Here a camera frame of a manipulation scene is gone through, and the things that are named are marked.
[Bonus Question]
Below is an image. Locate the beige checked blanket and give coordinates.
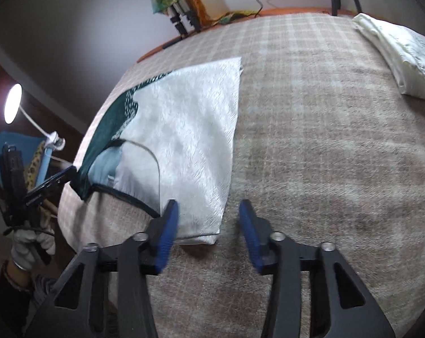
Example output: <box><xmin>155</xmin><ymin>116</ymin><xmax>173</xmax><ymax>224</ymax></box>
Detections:
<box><xmin>57</xmin><ymin>12</ymin><xmax>425</xmax><ymax>338</ymax></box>

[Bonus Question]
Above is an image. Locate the silver folded tripod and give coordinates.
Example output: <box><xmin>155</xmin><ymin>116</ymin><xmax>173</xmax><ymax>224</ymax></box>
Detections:
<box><xmin>163</xmin><ymin>0</ymin><xmax>202</xmax><ymax>39</ymax></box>

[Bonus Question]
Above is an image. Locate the green and white printed t-shirt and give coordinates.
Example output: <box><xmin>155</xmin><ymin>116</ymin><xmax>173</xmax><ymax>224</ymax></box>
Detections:
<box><xmin>72</xmin><ymin>56</ymin><xmax>244</xmax><ymax>246</ymax></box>

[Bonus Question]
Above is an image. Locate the person's left hand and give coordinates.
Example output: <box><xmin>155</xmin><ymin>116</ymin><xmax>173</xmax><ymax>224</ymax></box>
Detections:
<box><xmin>11</xmin><ymin>226</ymin><xmax>56</xmax><ymax>272</ymax></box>

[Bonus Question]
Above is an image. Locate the folded white garment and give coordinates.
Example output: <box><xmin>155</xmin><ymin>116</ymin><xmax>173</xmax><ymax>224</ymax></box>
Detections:
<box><xmin>353</xmin><ymin>13</ymin><xmax>425</xmax><ymax>101</ymax></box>

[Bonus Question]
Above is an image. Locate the orange cloth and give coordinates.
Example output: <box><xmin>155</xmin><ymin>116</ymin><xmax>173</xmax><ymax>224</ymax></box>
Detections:
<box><xmin>174</xmin><ymin>0</ymin><xmax>259</xmax><ymax>29</ymax></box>

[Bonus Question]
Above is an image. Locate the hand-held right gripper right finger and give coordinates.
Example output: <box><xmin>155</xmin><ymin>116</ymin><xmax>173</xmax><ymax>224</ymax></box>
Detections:
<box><xmin>239</xmin><ymin>199</ymin><xmax>396</xmax><ymax>338</ymax></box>

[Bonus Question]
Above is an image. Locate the white clip lamp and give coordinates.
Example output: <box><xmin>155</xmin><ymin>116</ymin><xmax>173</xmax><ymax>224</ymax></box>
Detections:
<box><xmin>4</xmin><ymin>83</ymin><xmax>66</xmax><ymax>152</ymax></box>

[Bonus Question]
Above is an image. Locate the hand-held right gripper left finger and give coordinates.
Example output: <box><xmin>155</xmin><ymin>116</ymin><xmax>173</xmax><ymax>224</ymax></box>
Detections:
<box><xmin>24</xmin><ymin>199</ymin><xmax>180</xmax><ymax>338</ymax></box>

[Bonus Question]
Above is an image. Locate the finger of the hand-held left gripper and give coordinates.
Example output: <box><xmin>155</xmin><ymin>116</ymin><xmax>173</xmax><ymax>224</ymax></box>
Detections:
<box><xmin>40</xmin><ymin>166</ymin><xmax>78</xmax><ymax>188</ymax></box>
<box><xmin>24</xmin><ymin>183</ymin><xmax>63</xmax><ymax>208</ymax></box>

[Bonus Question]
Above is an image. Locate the leopard print cloth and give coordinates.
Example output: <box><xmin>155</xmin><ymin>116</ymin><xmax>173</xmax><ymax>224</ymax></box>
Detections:
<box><xmin>24</xmin><ymin>142</ymin><xmax>46</xmax><ymax>192</ymax></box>

